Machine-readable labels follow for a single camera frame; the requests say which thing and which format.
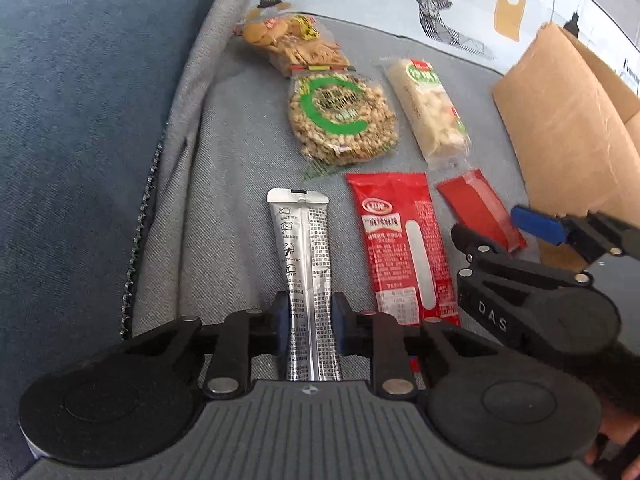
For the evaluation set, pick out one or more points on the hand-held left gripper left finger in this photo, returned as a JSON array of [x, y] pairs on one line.
[[281, 325]]

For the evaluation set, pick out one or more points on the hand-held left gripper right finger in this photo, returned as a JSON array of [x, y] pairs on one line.
[[342, 327]]

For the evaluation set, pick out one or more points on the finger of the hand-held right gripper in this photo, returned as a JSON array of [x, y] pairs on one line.
[[480, 250], [537, 225]]

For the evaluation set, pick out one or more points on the small plain red packet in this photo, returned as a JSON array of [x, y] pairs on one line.
[[475, 200]]

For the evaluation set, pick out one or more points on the red white-striped snack packet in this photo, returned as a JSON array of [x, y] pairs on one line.
[[400, 245]]

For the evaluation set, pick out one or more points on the silver stick packet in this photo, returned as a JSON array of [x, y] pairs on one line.
[[305, 240]]

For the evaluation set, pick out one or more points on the cardboard box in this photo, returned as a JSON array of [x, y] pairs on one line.
[[560, 135]]

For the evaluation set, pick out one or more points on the pale nougat bar packet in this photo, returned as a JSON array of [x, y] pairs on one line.
[[432, 110]]

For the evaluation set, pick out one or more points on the green label peanut bag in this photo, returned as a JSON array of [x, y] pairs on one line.
[[345, 120]]

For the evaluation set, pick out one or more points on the clear cracker bag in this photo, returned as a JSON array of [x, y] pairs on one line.
[[295, 42]]

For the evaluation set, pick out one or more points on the person's right hand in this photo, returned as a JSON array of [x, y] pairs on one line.
[[617, 440]]

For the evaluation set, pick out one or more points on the blue fabric sofa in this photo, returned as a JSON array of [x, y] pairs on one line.
[[75, 135]]

